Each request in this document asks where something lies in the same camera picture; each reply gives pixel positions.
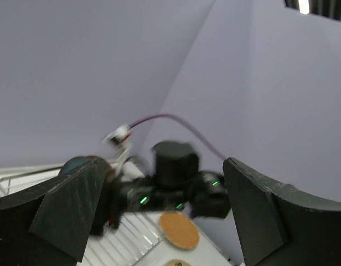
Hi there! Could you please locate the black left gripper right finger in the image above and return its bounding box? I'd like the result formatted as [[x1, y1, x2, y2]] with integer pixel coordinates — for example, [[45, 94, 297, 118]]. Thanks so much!
[[223, 157, 341, 265]]

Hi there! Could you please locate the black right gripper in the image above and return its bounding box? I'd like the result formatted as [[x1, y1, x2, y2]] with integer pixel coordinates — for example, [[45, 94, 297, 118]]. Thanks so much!
[[107, 141, 231, 229]]

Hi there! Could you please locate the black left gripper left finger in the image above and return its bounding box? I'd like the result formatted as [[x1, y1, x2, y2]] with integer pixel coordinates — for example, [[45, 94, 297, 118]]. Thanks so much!
[[0, 157, 109, 265]]

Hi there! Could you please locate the teal blossom round plate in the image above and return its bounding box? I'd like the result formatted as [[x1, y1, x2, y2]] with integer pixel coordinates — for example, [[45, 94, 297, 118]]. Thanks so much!
[[58, 156, 94, 176]]

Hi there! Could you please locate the woven tan round plate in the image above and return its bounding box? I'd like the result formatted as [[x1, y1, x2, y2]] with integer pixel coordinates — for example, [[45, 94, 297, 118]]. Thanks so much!
[[159, 212, 200, 250]]

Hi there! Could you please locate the cream floral plate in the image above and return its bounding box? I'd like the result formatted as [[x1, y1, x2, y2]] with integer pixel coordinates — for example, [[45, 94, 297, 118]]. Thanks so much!
[[164, 259, 192, 266]]

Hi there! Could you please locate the wire metal dish rack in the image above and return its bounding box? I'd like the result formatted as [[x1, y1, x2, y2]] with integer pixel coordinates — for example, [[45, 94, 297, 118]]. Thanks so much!
[[0, 165, 164, 265]]

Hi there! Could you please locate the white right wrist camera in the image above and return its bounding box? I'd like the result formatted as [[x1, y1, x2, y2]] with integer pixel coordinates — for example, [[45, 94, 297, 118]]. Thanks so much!
[[101, 124, 132, 177]]

